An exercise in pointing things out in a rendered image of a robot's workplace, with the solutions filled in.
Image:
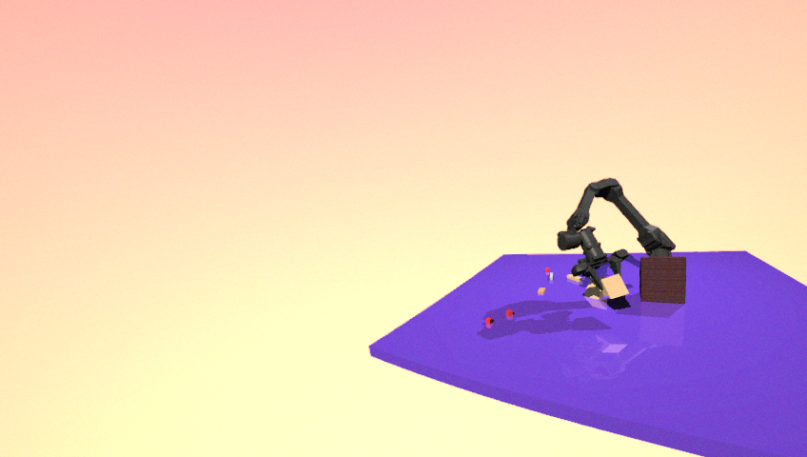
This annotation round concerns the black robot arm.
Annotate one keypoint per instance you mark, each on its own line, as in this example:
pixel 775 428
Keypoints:
pixel 652 238

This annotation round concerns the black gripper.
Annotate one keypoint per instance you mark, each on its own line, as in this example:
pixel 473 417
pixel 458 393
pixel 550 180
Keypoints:
pixel 595 255

